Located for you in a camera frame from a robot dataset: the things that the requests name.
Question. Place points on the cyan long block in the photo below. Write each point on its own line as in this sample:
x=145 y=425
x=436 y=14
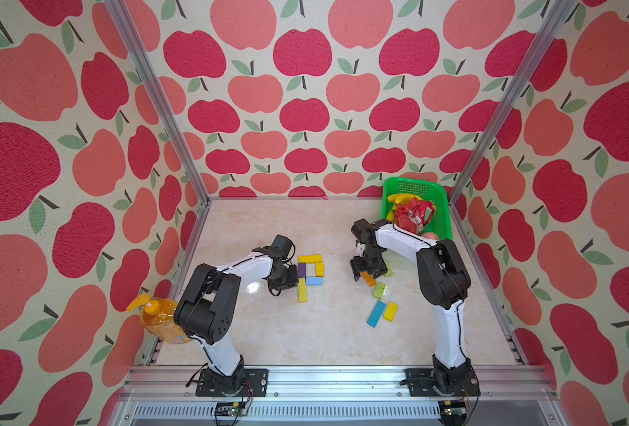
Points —
x=376 y=314

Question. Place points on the purple block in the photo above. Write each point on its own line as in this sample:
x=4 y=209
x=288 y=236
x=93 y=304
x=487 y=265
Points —
x=302 y=270

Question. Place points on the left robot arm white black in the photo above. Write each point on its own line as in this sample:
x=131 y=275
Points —
x=206 y=309

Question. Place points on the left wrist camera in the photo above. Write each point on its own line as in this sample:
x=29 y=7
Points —
x=284 y=247

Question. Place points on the green plastic basket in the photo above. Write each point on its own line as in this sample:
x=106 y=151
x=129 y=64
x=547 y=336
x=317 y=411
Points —
x=429 y=191

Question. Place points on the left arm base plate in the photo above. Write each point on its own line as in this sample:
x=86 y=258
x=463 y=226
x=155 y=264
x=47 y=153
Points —
x=247 y=382

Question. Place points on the short yellow block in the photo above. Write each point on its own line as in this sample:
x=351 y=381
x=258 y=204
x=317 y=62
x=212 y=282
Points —
x=319 y=269

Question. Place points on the red snack bag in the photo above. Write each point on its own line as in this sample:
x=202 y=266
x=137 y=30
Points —
x=414 y=215

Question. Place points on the yellow-green long block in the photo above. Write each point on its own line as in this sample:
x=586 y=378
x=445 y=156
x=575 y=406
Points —
x=302 y=290

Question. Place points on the long yellow block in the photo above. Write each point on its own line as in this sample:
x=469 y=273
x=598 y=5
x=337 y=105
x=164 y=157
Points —
x=310 y=259

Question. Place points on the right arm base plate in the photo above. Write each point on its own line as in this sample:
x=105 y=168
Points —
x=435 y=382

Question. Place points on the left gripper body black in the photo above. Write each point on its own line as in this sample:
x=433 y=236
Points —
x=289 y=277

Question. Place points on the aluminium front rail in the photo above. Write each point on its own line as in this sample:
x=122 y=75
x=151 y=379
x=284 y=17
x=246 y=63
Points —
x=339 y=395

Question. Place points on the orange soap bottle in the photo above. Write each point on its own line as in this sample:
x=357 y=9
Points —
x=157 y=316

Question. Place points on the orange block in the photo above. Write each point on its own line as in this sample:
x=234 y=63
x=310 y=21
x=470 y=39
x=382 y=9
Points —
x=369 y=279

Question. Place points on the light blue block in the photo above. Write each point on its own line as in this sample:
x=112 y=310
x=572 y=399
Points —
x=314 y=281

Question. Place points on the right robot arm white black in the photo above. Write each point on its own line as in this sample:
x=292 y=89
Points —
x=444 y=282

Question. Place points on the bananas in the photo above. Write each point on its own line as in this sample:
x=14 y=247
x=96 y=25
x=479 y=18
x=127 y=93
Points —
x=399 y=199

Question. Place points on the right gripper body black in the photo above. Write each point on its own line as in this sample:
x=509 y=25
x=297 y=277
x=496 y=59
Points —
x=371 y=262

